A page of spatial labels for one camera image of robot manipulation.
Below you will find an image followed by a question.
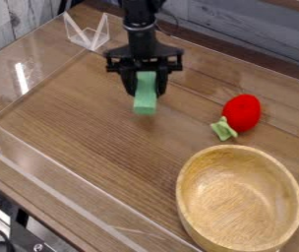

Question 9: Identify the clear acrylic corner bracket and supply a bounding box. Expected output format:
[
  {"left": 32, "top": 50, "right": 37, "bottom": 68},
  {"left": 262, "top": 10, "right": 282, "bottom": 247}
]
[{"left": 63, "top": 13, "right": 111, "bottom": 51}]

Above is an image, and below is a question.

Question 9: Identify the brown wooden bowl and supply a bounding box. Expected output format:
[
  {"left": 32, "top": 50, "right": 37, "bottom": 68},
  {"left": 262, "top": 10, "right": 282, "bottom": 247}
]
[{"left": 176, "top": 145, "right": 299, "bottom": 252}]

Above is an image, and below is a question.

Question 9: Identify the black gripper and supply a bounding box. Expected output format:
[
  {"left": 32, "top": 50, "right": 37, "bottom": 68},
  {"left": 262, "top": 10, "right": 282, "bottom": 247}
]
[{"left": 104, "top": 24, "right": 184, "bottom": 96}]

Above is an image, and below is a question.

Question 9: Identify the red plush strawberry toy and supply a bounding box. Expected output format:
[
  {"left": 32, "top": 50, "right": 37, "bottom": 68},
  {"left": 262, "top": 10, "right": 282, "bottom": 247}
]
[{"left": 210, "top": 94, "right": 262, "bottom": 141}]

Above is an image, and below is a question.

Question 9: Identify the green rectangular block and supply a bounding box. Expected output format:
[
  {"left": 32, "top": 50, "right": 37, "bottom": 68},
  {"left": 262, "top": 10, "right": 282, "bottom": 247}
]
[{"left": 134, "top": 72, "right": 158, "bottom": 115}]

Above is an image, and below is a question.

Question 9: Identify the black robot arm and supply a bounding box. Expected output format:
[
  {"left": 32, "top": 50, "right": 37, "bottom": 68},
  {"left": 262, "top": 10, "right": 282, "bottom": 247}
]
[{"left": 104, "top": 0, "right": 184, "bottom": 96}]

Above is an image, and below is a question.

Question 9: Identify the black table clamp mount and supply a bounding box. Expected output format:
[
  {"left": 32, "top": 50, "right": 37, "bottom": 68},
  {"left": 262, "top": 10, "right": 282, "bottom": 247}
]
[{"left": 10, "top": 209, "right": 56, "bottom": 252}]

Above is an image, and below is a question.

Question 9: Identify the clear acrylic tray wall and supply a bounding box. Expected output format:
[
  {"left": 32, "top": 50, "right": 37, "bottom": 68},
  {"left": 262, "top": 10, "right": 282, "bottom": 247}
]
[{"left": 0, "top": 6, "right": 299, "bottom": 252}]

